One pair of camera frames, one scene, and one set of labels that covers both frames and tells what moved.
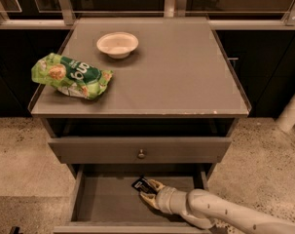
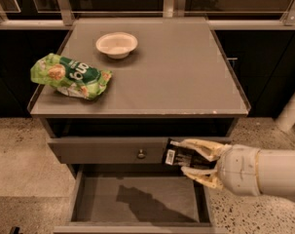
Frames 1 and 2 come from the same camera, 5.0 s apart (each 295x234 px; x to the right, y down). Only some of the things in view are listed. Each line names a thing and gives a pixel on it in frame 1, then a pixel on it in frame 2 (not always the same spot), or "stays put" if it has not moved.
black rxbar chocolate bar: (142, 184) to (183, 157)
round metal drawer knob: (141, 155) stays put
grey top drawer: (140, 150) stays put
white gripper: (164, 196) to (239, 170)
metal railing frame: (276, 7) stays put
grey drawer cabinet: (166, 114) stays put
